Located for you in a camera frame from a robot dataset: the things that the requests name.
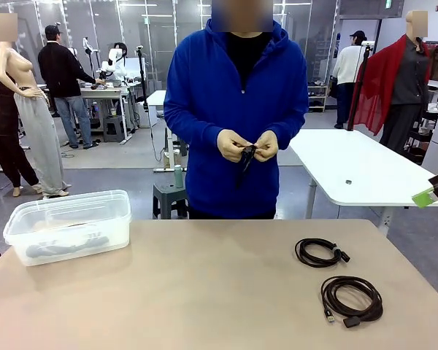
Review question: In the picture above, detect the white desk with cables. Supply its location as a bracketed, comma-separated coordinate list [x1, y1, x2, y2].
[145, 90, 189, 173]

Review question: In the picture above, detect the man in black jacket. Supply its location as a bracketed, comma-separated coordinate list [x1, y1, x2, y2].
[37, 24, 100, 149]

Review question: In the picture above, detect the person's left hand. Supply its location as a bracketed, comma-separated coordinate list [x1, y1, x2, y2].
[253, 130, 280, 164]

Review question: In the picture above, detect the mannequin with red cardigan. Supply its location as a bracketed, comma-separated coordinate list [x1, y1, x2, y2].
[350, 34, 431, 138]

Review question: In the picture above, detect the person's left forearm blue sleeve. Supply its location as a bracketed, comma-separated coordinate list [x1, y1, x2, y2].
[275, 105, 310, 150]

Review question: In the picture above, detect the grey workbench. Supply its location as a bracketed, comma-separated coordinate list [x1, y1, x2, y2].
[80, 82, 143, 145]

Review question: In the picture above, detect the grey metal bracket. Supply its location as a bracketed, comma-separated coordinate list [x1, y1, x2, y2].
[152, 181, 189, 220]

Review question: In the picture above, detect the white table with metal legs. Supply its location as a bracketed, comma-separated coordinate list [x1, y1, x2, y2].
[288, 128, 438, 229]

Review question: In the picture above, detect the person's right forearm blue sleeve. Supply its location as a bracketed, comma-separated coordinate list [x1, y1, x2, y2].
[164, 105, 223, 147]

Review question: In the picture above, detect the black power cable grey strap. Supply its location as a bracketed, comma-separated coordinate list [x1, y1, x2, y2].
[24, 222, 112, 260]

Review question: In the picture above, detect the mannequin in grey shirt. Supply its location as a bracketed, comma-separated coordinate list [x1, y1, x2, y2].
[379, 10, 434, 154]

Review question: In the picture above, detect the wooden shoe shelf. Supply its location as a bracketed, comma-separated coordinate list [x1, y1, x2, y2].
[306, 84, 329, 113]

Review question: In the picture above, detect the clear plastic storage container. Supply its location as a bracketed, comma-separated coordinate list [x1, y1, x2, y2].
[2, 189, 132, 267]

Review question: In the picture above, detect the thin black camera tripod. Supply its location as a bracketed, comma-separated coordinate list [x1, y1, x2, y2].
[136, 45, 150, 110]

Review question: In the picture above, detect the person in white sweater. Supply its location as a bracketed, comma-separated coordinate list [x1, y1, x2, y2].
[331, 30, 369, 131]

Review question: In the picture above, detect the person in blue hoodie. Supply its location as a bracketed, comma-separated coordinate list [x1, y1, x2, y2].
[163, 17, 310, 220]

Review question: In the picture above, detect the person's right hand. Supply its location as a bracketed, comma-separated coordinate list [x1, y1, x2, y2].
[217, 128, 250, 164]

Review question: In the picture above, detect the small thin black cable coil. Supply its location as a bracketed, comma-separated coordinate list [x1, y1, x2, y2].
[294, 238, 351, 267]

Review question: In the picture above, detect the small grey step stool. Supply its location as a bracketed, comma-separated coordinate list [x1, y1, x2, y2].
[101, 114, 126, 144]

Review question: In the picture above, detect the black USB extension cable coil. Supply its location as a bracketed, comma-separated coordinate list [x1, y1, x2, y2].
[320, 276, 384, 329]

